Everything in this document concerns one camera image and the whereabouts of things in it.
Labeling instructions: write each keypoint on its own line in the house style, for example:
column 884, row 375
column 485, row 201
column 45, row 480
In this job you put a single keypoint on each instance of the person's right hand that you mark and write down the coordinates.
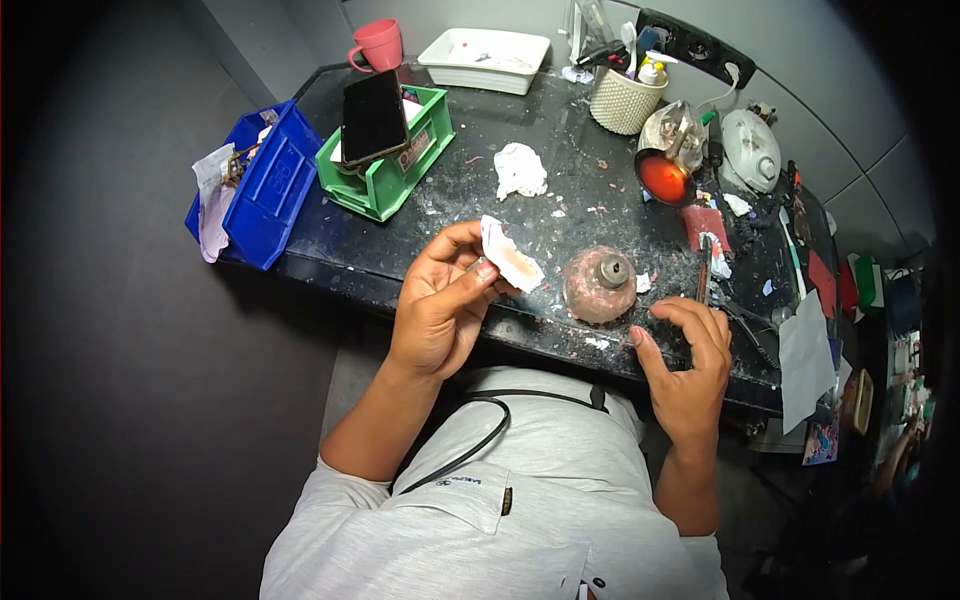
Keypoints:
column 694, row 382

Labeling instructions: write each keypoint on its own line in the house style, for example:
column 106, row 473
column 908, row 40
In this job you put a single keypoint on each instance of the thin metal hand tool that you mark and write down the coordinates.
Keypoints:
column 705, row 270

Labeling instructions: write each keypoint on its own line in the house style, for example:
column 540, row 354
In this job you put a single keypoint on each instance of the black smartphone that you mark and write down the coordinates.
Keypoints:
column 373, row 116

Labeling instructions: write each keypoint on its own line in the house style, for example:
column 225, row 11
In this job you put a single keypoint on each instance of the person's right index finger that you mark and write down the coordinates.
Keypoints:
column 675, row 307

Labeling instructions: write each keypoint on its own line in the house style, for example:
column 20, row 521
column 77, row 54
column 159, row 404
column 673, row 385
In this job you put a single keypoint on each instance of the white woven tool cup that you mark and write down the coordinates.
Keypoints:
column 624, row 101

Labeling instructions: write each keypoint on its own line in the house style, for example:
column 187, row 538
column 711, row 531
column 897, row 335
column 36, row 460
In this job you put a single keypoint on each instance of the blue plastic bin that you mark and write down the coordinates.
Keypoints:
column 274, row 191

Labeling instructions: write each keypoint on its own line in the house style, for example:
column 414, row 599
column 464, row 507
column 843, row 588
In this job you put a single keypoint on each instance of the white plaster dental cast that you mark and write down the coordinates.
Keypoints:
column 514, row 259

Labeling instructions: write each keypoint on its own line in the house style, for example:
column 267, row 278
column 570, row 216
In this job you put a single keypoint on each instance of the person's body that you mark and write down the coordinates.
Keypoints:
column 525, row 510

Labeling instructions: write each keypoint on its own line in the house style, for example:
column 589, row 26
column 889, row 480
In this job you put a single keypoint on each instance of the red rubber bowl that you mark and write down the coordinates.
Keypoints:
column 664, row 180

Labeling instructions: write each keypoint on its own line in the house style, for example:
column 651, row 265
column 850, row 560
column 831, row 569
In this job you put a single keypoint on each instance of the person's left hand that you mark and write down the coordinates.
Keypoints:
column 435, row 315

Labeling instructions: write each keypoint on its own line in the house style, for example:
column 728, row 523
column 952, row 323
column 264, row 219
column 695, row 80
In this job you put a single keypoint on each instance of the white plastic tray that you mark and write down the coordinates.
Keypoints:
column 484, row 64

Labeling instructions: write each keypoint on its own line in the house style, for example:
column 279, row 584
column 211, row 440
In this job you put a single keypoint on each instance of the white paper sheet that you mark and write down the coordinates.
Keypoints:
column 806, row 360

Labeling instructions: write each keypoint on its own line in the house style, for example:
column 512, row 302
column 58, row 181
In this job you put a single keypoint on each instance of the crumpled clear plastic bag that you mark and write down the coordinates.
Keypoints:
column 671, row 131

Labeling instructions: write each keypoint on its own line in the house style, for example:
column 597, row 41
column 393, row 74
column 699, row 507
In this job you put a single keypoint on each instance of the crumpled white tissue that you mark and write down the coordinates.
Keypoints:
column 519, row 171

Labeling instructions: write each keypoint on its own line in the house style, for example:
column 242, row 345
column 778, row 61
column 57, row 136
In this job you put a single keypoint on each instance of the green plastic bin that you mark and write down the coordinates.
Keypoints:
column 420, row 150

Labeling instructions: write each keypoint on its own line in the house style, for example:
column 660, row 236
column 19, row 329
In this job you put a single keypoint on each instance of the white motor unit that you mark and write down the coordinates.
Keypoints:
column 750, row 146

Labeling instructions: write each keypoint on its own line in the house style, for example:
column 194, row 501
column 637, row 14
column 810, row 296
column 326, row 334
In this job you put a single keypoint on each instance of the round pink spirit lamp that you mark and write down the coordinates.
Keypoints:
column 596, row 289

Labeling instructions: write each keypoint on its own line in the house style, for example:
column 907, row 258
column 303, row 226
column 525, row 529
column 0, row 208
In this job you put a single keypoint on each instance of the person's left fingers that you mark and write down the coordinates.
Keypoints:
column 506, row 289

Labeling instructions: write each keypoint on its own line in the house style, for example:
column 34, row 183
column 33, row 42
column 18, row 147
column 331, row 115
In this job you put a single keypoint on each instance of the crumpled paper scrap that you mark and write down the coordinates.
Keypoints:
column 212, row 210

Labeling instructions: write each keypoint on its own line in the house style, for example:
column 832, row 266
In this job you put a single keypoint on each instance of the person's left index finger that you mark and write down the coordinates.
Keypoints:
column 446, row 236

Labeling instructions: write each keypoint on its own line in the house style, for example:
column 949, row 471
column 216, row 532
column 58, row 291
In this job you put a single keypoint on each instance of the white toothbrush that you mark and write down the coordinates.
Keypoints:
column 792, row 251

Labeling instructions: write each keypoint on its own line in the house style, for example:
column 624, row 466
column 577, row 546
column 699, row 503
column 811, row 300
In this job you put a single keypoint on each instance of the black power strip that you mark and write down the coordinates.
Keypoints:
column 694, row 45

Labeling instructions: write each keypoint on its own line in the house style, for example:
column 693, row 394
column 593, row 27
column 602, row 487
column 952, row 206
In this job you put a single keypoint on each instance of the person's left thumb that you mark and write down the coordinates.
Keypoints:
column 476, row 279

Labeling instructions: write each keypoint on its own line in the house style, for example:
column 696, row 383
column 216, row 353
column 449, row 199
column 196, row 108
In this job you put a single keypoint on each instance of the red wax sheet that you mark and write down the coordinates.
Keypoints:
column 703, row 221

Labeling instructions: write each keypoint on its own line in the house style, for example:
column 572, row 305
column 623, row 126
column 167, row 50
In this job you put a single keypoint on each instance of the pink mug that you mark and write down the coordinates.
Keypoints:
column 379, row 43

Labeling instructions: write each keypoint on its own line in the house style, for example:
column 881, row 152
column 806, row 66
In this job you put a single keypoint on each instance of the person's right fingers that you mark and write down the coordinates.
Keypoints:
column 716, row 326

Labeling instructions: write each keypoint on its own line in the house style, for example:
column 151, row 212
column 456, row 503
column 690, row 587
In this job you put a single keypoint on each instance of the person's right thumb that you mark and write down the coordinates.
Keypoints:
column 647, row 351

